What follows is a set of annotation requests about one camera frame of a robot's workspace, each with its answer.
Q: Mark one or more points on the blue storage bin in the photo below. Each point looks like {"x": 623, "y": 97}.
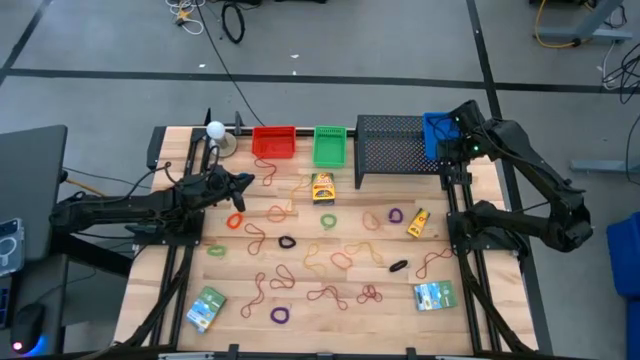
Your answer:
{"x": 625, "y": 255}

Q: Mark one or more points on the orange rubber band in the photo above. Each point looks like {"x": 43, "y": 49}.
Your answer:
{"x": 364, "y": 220}
{"x": 332, "y": 260}
{"x": 267, "y": 214}

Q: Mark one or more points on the small yellow crayon box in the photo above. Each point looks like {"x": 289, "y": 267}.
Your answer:
{"x": 419, "y": 223}

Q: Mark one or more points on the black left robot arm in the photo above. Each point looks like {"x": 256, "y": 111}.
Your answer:
{"x": 115, "y": 207}

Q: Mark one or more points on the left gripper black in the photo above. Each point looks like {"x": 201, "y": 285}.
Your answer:
{"x": 217, "y": 186}

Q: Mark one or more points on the grey side desk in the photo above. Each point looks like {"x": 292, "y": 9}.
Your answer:
{"x": 30, "y": 190}

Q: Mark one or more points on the clear phone case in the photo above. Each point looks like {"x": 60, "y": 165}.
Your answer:
{"x": 10, "y": 235}

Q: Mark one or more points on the red plastic basket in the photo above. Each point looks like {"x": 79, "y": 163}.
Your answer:
{"x": 273, "y": 145}

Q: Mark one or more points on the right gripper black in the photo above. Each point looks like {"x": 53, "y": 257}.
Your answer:
{"x": 467, "y": 130}

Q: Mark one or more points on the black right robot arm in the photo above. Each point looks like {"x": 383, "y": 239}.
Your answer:
{"x": 550, "y": 180}

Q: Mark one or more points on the red rubber band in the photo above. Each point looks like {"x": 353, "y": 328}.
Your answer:
{"x": 291, "y": 280}
{"x": 430, "y": 260}
{"x": 262, "y": 235}
{"x": 260, "y": 290}
{"x": 369, "y": 294}
{"x": 327, "y": 289}
{"x": 256, "y": 161}

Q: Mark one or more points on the white bulb brass lamp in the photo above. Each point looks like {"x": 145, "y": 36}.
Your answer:
{"x": 216, "y": 130}

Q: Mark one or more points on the large yellow crayon box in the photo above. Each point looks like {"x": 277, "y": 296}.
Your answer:
{"x": 323, "y": 187}

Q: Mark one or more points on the black computer mouse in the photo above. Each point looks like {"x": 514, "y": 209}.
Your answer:
{"x": 27, "y": 325}

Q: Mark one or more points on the green plastic basket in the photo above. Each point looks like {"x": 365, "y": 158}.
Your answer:
{"x": 330, "y": 150}

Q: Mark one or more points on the grey desk frame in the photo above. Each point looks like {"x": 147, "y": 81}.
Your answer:
{"x": 590, "y": 34}

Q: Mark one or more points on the orange coil wristband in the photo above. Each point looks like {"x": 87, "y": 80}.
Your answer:
{"x": 228, "y": 221}

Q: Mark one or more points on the green blue supply box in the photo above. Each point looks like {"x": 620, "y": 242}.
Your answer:
{"x": 436, "y": 296}
{"x": 206, "y": 309}

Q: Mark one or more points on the grey desk foot bar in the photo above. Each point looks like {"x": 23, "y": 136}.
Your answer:
{"x": 605, "y": 166}

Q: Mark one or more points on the blue plastic basket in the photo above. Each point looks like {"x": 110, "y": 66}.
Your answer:
{"x": 431, "y": 135}

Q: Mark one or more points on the black perforated metal shelf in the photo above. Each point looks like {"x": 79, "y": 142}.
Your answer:
{"x": 395, "y": 150}

